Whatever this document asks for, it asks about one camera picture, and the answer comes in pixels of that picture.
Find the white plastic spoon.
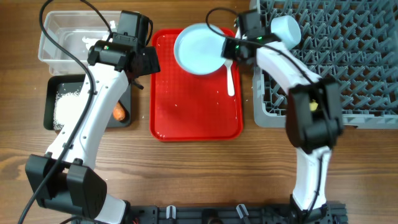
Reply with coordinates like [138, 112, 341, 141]
[224, 59, 235, 96]

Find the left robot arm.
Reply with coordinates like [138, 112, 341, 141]
[19, 11, 160, 223]

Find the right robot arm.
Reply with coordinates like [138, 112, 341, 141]
[221, 9, 348, 223]

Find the white rice pile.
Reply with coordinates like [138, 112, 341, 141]
[53, 91, 79, 130]

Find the orange carrot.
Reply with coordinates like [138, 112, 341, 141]
[113, 102, 126, 121]

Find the yellow plastic cup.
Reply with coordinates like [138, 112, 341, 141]
[309, 100, 318, 111]

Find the light blue bowl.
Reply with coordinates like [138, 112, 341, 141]
[271, 16, 302, 50]

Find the clear plastic bin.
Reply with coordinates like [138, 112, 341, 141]
[38, 11, 120, 75]

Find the red serving tray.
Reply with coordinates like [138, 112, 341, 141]
[150, 29, 243, 141]

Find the black waste tray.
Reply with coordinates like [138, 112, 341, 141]
[44, 74, 132, 131]

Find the large light blue plate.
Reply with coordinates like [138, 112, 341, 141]
[174, 23, 226, 75]

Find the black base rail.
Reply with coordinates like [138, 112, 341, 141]
[124, 203, 348, 224]

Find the white napkin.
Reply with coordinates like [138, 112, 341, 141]
[82, 36, 99, 50]

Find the grey dishwasher rack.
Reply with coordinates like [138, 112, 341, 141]
[250, 0, 397, 129]

